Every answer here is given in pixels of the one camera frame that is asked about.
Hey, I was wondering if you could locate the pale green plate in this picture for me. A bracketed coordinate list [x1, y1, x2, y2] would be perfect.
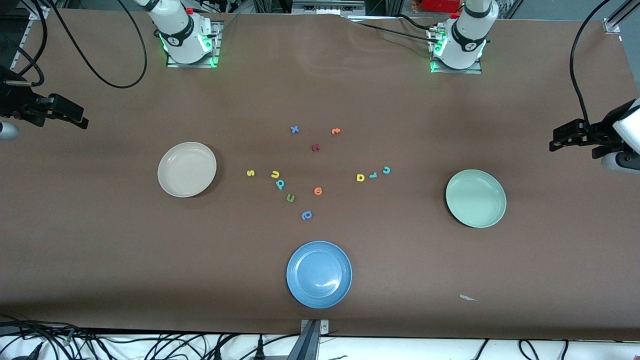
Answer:
[445, 169, 507, 229]

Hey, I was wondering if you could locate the beige brown plate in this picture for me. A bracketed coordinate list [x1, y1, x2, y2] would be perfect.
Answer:
[157, 141, 218, 198]

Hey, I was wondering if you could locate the red box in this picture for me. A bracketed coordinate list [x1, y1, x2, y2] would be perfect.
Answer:
[419, 0, 462, 14]

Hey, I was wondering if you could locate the grey metal box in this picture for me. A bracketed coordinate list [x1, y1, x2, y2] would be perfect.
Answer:
[291, 0, 366, 16]

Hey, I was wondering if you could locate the blue plate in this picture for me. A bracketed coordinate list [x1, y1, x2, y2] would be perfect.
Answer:
[286, 240, 353, 309]

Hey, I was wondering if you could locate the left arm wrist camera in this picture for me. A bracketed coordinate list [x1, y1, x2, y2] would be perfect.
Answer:
[601, 151, 640, 175]

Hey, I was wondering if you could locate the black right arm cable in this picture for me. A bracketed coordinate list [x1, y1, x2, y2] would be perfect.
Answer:
[0, 0, 148, 89]

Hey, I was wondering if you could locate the aluminium frame rail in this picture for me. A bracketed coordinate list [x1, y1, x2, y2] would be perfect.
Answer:
[10, 6, 51, 71]
[602, 0, 640, 35]

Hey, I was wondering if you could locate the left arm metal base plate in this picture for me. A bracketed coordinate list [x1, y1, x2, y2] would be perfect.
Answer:
[430, 27, 484, 75]

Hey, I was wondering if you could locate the black base power cable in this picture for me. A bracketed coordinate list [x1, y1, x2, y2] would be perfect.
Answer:
[357, 14, 446, 46]

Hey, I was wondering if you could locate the grey metal camera bracket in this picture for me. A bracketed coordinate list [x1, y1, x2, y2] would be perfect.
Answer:
[286, 319, 330, 360]

